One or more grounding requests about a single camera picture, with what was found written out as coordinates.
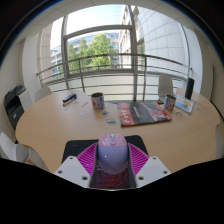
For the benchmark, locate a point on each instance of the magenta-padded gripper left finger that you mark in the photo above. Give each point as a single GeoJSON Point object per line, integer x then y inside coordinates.
{"type": "Point", "coordinates": [71, 170]}

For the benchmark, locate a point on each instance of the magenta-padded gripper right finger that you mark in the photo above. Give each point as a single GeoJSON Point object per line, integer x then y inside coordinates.
{"type": "Point", "coordinates": [153, 170]}

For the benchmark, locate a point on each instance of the purple and pink computer mouse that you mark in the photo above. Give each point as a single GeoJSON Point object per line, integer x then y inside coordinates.
{"type": "Point", "coordinates": [112, 155]}

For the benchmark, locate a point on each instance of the black mouse pad red print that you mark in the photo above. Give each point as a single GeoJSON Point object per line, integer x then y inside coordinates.
{"type": "Point", "coordinates": [78, 145]}

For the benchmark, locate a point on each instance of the red and black magazine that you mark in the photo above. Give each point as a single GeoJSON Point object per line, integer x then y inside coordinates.
{"type": "Point", "coordinates": [143, 114]}

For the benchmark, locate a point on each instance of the white chair wooden legs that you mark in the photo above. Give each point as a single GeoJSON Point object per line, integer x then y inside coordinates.
{"type": "Point", "coordinates": [15, 150]}

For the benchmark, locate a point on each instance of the small green card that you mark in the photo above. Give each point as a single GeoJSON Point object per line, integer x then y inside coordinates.
{"type": "Point", "coordinates": [111, 121]}

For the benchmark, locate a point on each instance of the light blue yellow booklet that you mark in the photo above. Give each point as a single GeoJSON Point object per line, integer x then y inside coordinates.
{"type": "Point", "coordinates": [184, 104]}

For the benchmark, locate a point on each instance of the black office printer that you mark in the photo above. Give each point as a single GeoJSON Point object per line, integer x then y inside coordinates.
{"type": "Point", "coordinates": [15, 105]}

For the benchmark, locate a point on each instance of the grey metal balcony railing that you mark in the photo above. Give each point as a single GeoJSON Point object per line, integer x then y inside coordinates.
{"type": "Point", "coordinates": [110, 56]}

